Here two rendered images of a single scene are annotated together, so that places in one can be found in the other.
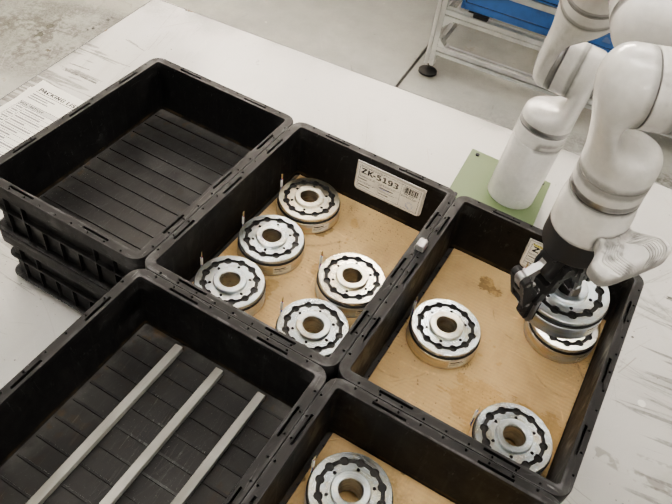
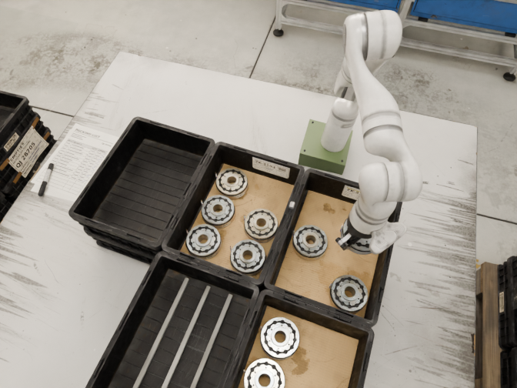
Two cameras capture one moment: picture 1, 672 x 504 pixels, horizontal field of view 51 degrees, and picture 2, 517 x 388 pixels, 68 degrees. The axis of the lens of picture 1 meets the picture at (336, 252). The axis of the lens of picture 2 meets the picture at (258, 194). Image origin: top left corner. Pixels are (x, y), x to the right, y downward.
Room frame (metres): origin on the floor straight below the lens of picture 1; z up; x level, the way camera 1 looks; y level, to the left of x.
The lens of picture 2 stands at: (0.18, 0.00, 1.92)
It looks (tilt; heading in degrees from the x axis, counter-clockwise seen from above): 60 degrees down; 357
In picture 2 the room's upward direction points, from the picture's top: straight up
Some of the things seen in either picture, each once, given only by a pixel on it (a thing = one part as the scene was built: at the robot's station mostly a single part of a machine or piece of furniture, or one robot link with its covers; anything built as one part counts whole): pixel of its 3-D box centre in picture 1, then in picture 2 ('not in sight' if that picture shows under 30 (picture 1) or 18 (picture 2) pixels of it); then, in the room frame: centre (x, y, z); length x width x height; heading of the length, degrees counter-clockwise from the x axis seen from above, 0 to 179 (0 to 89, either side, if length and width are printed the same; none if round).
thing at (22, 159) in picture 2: not in sight; (28, 151); (1.34, 1.06, 0.41); 0.31 x 0.02 x 0.16; 161
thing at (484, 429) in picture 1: (513, 438); (349, 292); (0.47, -0.26, 0.86); 0.10 x 0.10 x 0.01
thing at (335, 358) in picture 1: (311, 230); (237, 207); (0.72, 0.04, 0.92); 0.40 x 0.30 x 0.02; 157
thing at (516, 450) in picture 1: (514, 436); (349, 292); (0.47, -0.26, 0.86); 0.05 x 0.05 x 0.01
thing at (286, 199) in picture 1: (309, 199); (231, 181); (0.85, 0.06, 0.86); 0.10 x 0.10 x 0.01
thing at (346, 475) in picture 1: (350, 490); (280, 336); (0.36, -0.06, 0.86); 0.05 x 0.05 x 0.01
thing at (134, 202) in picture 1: (152, 174); (150, 185); (0.83, 0.32, 0.87); 0.40 x 0.30 x 0.11; 157
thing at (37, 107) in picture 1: (23, 134); (75, 161); (1.06, 0.66, 0.70); 0.33 x 0.23 x 0.01; 161
